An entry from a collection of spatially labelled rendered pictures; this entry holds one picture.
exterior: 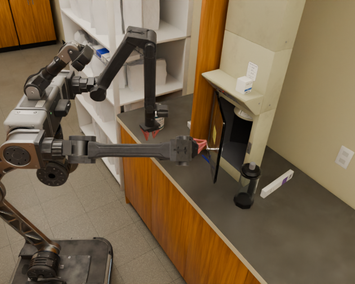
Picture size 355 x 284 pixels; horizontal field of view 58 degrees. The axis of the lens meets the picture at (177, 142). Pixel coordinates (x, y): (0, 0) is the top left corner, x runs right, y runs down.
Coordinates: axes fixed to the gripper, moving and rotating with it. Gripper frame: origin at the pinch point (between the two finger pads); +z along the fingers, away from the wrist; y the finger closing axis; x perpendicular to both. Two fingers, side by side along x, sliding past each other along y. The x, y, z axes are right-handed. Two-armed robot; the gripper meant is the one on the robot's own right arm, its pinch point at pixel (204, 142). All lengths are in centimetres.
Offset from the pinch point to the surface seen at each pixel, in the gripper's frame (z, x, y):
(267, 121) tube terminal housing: 24.2, -17.0, 14.8
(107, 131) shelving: -5, 127, -68
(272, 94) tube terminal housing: 22.1, -17.3, 30.3
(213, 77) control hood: 7.4, 7.7, 31.6
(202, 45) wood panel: 7.7, 19.4, 43.4
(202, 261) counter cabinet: -9, -22, -68
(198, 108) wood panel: 9.8, 20.0, 7.4
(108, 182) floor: -13, 117, -118
